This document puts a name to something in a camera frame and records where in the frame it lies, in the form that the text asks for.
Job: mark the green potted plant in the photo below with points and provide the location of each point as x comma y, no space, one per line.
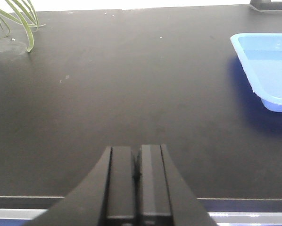
24,14

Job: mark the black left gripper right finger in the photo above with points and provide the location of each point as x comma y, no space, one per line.
164,197

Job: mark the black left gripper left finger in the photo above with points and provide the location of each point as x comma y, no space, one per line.
104,198

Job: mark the blue plastic tray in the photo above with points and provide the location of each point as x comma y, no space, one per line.
260,55

